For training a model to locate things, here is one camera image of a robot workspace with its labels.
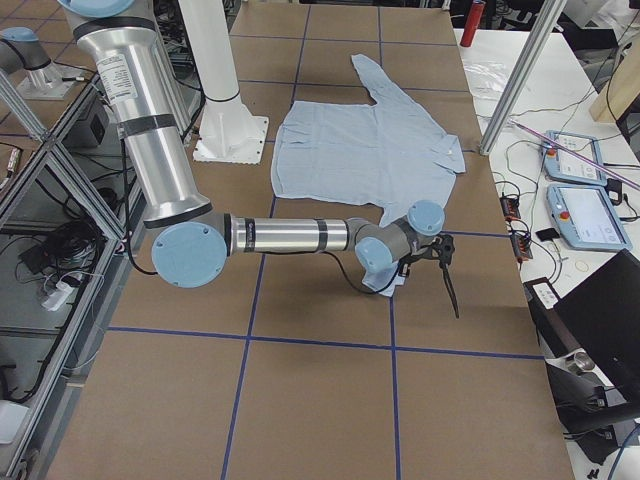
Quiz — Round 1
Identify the aluminium frame post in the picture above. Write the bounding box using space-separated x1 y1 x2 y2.
479 0 567 156

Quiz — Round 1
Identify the clear plastic bag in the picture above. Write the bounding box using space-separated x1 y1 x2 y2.
462 59 510 100

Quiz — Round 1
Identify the red cylindrical bottle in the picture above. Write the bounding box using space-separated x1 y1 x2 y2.
459 0 486 48

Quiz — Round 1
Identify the light blue button-up shirt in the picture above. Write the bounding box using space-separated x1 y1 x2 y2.
270 53 467 299

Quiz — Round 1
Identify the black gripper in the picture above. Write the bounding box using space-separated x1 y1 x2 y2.
431 234 460 319

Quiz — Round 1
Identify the black laptop computer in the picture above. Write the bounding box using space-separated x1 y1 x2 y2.
524 250 639 464

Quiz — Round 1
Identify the aluminium frame rack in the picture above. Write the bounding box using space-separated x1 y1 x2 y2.
1 68 144 479

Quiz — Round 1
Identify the lower blue teach pendant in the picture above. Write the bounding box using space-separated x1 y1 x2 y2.
546 183 633 252

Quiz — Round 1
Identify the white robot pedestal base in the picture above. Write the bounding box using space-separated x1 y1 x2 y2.
179 0 269 165

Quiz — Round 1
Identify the pink reacher grabber stick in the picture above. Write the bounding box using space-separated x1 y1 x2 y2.
512 121 640 187

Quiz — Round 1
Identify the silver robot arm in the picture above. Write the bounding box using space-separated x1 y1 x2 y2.
63 1 455 288
1 26 52 74

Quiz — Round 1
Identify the white power strip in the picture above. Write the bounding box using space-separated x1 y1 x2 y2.
41 280 74 311

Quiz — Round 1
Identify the upper blue teach pendant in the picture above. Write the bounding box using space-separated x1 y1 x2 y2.
541 130 607 187

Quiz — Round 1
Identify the blue teach pendant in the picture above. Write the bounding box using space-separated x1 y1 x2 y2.
541 130 607 187
546 183 633 252

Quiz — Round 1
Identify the orange circuit board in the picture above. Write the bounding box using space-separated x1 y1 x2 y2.
500 196 522 221

